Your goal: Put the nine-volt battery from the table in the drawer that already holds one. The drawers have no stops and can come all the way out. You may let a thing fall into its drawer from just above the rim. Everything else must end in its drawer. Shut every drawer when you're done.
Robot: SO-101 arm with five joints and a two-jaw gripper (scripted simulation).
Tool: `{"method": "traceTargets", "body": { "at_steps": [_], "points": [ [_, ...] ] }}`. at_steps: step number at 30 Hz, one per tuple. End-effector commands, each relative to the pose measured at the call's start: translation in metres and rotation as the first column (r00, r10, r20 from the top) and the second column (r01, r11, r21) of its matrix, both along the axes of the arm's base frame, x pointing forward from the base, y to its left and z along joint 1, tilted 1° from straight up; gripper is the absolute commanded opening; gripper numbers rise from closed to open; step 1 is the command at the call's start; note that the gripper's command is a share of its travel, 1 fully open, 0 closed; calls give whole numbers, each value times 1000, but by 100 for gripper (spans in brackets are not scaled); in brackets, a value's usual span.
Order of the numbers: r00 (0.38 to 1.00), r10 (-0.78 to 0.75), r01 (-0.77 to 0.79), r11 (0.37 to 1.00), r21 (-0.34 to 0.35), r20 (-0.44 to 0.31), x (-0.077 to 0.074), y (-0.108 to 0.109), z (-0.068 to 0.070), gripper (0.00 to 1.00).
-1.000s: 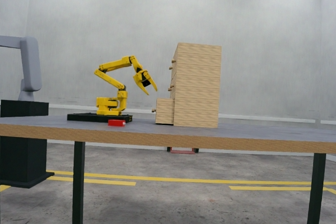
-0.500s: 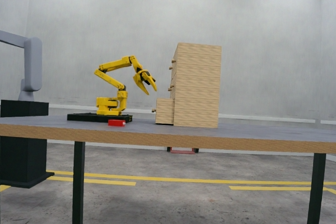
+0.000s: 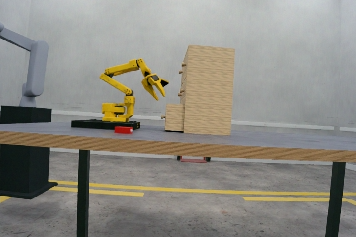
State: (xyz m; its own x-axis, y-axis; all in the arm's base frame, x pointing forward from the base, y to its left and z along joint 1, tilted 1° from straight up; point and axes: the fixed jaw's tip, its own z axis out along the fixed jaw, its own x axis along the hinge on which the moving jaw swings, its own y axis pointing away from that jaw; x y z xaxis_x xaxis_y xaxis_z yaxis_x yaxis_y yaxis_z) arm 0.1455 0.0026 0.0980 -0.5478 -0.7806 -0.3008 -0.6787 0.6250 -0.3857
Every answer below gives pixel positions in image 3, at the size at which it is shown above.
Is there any wooden chest of drawers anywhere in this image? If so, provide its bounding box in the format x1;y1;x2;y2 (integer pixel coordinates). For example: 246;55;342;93
181;45;235;135

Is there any red 9v battery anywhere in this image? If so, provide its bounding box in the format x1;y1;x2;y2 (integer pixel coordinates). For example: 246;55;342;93
115;127;133;134

